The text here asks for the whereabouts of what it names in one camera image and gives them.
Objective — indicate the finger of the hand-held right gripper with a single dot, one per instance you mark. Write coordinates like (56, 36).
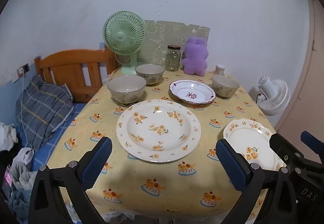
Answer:
(311, 141)
(282, 145)

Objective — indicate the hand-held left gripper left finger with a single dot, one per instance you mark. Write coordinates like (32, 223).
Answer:
(97, 163)

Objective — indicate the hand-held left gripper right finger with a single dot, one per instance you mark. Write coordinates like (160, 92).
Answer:
(232, 165)

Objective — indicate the small scalloped floral plate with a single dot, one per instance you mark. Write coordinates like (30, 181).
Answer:
(249, 138)

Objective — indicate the large floral plate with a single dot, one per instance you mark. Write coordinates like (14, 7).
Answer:
(158, 130)

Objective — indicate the large beige floral bowl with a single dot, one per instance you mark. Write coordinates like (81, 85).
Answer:
(126, 90)

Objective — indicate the red-rimmed white plate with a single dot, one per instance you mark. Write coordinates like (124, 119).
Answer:
(192, 92)

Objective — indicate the yellow printed tablecloth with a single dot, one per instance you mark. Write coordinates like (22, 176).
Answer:
(131, 183)

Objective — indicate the blue checked bedsheet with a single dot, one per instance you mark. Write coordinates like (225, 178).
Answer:
(64, 128)

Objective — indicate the white fan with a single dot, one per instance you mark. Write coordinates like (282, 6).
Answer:
(274, 97)

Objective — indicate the beige door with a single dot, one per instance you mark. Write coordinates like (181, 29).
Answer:
(303, 87)

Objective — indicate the plaid grey-blue pillow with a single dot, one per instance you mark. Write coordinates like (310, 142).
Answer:
(43, 110)

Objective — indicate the pile of clothes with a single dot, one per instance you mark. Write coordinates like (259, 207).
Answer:
(17, 178)

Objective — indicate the cotton swab container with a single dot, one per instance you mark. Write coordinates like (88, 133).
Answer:
(219, 69)

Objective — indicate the wooden bed headboard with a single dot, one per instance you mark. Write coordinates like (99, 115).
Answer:
(70, 62)

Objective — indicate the purple plush toy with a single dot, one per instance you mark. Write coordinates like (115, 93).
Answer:
(195, 57)

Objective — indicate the glass jar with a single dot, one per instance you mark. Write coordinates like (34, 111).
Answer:
(173, 59)

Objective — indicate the green desk fan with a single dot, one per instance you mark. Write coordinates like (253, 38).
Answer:
(124, 34)

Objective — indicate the wall socket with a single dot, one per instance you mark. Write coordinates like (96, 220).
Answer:
(23, 69)

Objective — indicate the green printed wall board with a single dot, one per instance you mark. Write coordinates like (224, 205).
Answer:
(164, 34)

